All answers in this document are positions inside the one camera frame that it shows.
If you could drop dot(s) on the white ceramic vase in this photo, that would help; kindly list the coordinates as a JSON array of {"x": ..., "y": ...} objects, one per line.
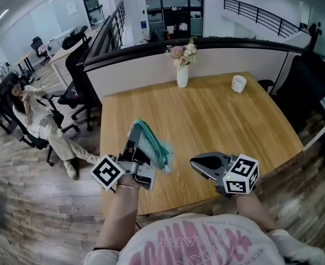
[{"x": 182, "y": 77}]

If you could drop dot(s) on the pink white flower bouquet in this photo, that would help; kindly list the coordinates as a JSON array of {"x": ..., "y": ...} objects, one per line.
[{"x": 183, "y": 54}]

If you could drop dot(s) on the black framed glass entrance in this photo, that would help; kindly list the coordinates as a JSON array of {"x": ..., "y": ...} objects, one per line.
[{"x": 173, "y": 12}]

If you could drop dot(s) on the person's right forearm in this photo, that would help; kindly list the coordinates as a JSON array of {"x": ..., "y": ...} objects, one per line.
[{"x": 253, "y": 211}]

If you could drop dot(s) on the white mug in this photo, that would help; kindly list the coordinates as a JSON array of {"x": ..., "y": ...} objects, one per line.
[{"x": 238, "y": 83}]

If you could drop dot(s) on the person's white printed shirt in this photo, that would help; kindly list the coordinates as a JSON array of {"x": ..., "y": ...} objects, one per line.
[{"x": 206, "y": 244}]

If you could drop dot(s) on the light wood office desk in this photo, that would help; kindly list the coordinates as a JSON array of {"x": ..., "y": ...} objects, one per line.
[{"x": 58, "y": 55}]

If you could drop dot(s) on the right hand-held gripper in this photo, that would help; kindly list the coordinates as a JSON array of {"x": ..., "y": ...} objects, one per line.
[{"x": 242, "y": 167}]

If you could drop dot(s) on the wooden desk black legs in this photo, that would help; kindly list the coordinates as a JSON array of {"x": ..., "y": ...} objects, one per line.
[{"x": 23, "y": 59}]

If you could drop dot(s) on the white desk partition black rail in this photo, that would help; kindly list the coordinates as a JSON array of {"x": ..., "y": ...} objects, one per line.
[{"x": 140, "y": 68}]

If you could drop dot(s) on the blue wall sign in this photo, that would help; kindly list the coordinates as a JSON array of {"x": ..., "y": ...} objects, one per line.
[{"x": 143, "y": 25}]

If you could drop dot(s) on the person's left forearm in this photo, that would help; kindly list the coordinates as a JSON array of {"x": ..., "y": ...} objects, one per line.
[{"x": 115, "y": 217}]

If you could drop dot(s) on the thin metal bangle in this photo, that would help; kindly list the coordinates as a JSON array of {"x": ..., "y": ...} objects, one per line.
[{"x": 128, "y": 187}]

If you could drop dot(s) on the black metal railing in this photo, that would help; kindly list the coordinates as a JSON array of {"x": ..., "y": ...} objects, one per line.
[
  {"x": 257, "y": 15},
  {"x": 107, "y": 34}
]

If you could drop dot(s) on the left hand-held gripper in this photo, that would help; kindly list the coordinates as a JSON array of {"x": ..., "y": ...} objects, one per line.
[{"x": 107, "y": 172}]

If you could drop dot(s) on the teal zipper pouch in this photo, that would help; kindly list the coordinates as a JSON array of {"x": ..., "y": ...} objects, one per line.
[{"x": 151, "y": 145}]

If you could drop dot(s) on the group of black wall gadgets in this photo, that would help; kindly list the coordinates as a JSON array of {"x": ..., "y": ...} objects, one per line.
[{"x": 313, "y": 28}]

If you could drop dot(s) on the white wall poster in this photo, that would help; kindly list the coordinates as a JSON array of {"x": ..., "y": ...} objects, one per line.
[{"x": 72, "y": 9}]

